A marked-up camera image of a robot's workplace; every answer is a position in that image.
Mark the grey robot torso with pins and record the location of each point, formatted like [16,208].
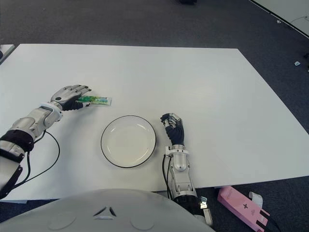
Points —
[108,212]

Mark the pink cardboard box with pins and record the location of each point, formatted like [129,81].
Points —
[241,205]

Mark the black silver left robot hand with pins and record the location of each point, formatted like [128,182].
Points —
[66,96]

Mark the silver metal bracket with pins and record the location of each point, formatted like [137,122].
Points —
[205,207]

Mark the white paper roll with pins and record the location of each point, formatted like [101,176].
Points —
[257,198]

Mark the white side table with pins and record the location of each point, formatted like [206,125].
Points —
[6,52]

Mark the white background table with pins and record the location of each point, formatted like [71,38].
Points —
[285,12]

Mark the black equipment base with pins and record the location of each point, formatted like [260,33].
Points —
[306,60]

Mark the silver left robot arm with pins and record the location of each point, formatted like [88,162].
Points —
[36,118]

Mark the green snack packet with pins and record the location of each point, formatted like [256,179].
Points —
[101,99]

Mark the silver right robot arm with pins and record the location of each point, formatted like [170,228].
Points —
[179,164]

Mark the white plate with black rim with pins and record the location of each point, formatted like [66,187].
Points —
[129,142]

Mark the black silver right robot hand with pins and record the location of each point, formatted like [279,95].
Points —
[177,134]

